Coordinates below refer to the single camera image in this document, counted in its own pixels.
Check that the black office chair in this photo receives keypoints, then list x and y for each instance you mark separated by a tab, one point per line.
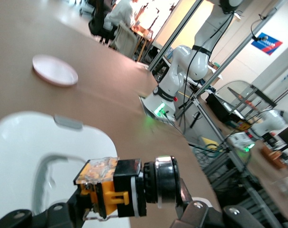
96	23

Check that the pink round plate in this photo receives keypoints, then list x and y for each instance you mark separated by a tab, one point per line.
54	70

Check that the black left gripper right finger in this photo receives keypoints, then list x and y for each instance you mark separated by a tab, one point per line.
201	216

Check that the slanted aluminium frame post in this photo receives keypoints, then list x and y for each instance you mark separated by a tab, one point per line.
175	35
232	59

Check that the seated person in grey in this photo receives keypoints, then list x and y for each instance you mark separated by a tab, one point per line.
119	16

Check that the orange push-button switch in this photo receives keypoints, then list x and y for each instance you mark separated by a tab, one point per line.
125	185

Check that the black equipment box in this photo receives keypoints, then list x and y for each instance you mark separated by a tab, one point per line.
217	107

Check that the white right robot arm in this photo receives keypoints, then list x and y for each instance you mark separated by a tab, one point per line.
198	64

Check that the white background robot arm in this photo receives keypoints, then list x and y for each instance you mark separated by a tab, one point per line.
270	122

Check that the blue red wall poster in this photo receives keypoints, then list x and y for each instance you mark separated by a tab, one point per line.
265	44

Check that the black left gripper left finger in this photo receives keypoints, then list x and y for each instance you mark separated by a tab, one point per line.
56	213

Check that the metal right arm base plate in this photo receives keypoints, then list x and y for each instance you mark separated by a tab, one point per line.
146	109

